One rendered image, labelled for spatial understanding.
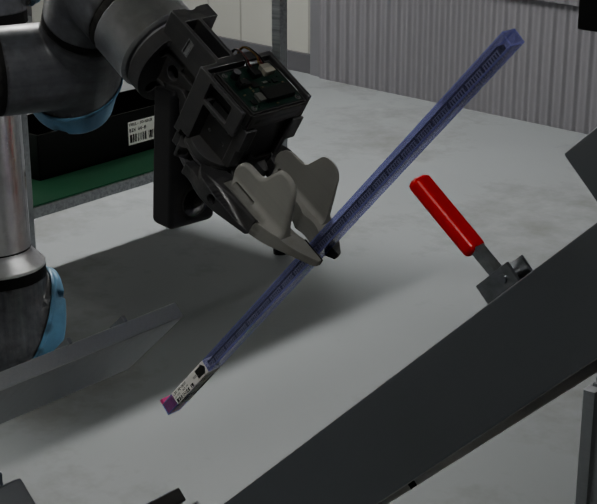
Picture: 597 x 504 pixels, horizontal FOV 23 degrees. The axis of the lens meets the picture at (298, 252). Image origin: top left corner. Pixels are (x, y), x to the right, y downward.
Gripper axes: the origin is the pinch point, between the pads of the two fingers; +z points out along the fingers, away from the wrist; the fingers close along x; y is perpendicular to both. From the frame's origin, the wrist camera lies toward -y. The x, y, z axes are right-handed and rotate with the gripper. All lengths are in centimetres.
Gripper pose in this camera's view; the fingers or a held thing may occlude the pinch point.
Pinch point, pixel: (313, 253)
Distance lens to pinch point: 107.1
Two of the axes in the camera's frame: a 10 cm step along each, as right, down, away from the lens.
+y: 3.7, -6.6, -6.5
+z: 6.1, 7.0, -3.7
